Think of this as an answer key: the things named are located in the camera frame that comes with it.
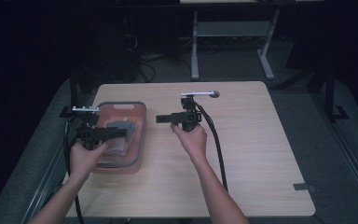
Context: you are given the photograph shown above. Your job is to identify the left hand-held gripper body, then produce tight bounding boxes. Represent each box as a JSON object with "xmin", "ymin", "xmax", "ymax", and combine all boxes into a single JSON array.
[{"xmin": 71, "ymin": 105, "xmax": 115, "ymax": 151}]

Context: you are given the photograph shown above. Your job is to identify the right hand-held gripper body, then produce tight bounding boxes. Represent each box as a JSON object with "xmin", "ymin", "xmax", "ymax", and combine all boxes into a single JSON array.
[{"xmin": 171, "ymin": 90, "xmax": 215, "ymax": 133}]

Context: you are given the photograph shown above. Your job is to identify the pink basin grey rim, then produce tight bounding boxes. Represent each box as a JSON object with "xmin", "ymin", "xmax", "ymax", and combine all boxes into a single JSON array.
[{"xmin": 92, "ymin": 101, "xmax": 147, "ymax": 175}]

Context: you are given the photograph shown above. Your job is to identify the person's right hand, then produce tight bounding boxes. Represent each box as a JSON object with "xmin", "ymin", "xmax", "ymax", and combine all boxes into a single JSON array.
[{"xmin": 170, "ymin": 122, "xmax": 209, "ymax": 167}]

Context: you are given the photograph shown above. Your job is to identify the person's left hand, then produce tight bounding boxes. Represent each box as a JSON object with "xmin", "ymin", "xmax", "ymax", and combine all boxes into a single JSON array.
[{"xmin": 69, "ymin": 139, "xmax": 115, "ymax": 185}]

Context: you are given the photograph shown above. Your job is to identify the black stand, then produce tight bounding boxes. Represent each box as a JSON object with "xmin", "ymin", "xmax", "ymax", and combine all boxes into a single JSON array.
[
  {"xmin": 324, "ymin": 62, "xmax": 351, "ymax": 121},
  {"xmin": 59, "ymin": 69, "xmax": 79, "ymax": 119}
]

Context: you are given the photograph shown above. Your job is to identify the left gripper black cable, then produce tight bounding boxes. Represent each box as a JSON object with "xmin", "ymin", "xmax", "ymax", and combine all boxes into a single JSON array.
[{"xmin": 62, "ymin": 118, "xmax": 86, "ymax": 224}]

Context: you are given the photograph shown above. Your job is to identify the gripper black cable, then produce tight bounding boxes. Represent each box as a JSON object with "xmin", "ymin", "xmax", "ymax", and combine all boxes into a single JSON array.
[
  {"xmin": 189, "ymin": 97, "xmax": 230, "ymax": 193},
  {"xmin": 62, "ymin": 118, "xmax": 86, "ymax": 224}
]

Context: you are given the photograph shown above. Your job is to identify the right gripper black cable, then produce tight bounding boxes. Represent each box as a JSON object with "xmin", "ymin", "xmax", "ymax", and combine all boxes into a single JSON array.
[{"xmin": 189, "ymin": 97, "xmax": 230, "ymax": 193}]

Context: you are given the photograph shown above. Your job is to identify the floor cables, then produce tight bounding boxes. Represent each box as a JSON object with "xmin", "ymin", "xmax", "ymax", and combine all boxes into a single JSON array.
[{"xmin": 127, "ymin": 31, "xmax": 194, "ymax": 82}]

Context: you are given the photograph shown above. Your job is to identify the grey metal desk frame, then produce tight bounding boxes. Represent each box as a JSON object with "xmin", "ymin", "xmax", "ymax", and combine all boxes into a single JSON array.
[{"xmin": 190, "ymin": 8, "xmax": 282, "ymax": 81}]

